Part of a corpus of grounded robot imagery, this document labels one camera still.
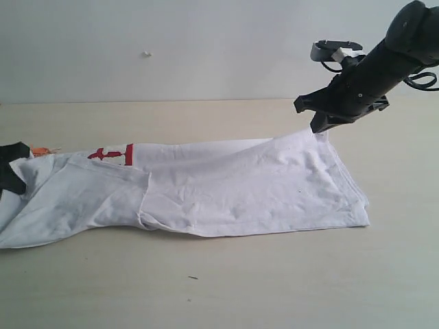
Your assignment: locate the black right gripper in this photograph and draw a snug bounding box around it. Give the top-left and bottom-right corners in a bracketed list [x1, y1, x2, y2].
[294, 56, 389, 133]

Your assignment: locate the white t-shirt red Chinese lettering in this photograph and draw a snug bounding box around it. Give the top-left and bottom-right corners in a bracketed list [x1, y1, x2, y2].
[1, 130, 370, 249]

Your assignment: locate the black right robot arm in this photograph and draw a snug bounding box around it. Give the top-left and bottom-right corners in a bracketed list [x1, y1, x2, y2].
[294, 1, 438, 134]

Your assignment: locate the orange neck label tag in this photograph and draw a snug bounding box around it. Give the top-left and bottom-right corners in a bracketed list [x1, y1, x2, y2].
[30, 147, 52, 157]

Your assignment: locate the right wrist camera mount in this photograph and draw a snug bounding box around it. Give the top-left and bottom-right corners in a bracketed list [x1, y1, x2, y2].
[310, 40, 366, 64]

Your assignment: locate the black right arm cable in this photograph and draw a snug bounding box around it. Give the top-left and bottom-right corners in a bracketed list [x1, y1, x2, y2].
[318, 60, 438, 93]

